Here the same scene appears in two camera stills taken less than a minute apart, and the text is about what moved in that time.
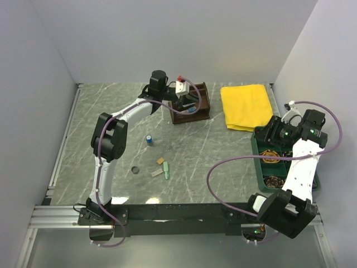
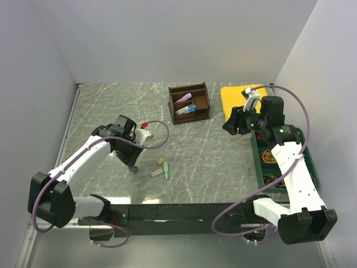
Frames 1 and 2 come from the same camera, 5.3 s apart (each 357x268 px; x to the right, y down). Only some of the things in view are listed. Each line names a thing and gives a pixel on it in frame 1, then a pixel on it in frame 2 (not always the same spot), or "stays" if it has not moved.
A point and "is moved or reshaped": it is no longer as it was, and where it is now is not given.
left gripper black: (187, 99) to (130, 159)
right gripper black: (266, 135) to (236, 120)
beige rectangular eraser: (157, 172) stays
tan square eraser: (160, 161) stays
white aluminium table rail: (49, 189) stays
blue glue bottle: (149, 138) is moved or reshaped
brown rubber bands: (273, 181) stays
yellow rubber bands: (269, 153) stays
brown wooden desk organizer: (204, 113) stays
